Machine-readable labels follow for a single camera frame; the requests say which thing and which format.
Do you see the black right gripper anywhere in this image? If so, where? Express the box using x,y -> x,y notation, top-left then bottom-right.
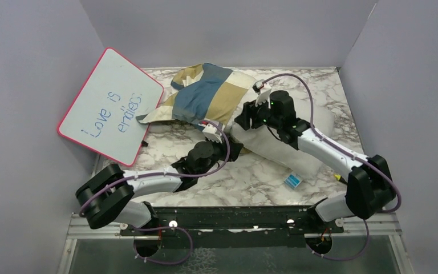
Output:
235,94 -> 282,130

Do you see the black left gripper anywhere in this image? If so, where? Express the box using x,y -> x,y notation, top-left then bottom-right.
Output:
197,134 -> 242,178

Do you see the white pillow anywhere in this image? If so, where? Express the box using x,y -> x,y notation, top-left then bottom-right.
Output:
228,91 -> 340,179

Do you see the blue beige checked pillowcase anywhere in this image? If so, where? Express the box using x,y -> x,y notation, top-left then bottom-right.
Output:
136,63 -> 257,132

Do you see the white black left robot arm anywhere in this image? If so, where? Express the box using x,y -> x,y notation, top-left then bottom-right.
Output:
75,140 -> 244,235

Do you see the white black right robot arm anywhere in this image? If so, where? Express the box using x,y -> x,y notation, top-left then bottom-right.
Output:
234,90 -> 397,232

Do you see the blue white pillow tag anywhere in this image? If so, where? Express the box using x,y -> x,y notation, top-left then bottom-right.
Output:
284,172 -> 303,190

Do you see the black yellow marker pen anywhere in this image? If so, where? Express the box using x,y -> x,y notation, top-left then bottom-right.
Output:
334,174 -> 348,185

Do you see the pink framed whiteboard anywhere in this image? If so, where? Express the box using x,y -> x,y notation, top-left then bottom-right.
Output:
57,48 -> 164,166

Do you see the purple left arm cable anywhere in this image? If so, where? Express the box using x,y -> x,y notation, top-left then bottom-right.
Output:
78,120 -> 231,265

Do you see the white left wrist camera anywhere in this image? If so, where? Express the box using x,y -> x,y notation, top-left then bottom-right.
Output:
200,121 -> 223,143

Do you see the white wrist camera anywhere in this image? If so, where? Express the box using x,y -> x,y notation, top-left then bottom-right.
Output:
200,121 -> 223,143
252,81 -> 271,106

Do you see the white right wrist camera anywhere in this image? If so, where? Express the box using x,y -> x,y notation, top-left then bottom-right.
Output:
252,81 -> 271,106

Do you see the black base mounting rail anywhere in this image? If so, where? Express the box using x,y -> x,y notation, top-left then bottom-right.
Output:
120,205 -> 344,249

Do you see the aluminium frame rail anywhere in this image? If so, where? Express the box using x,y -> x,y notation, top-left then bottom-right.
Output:
58,215 -> 413,273

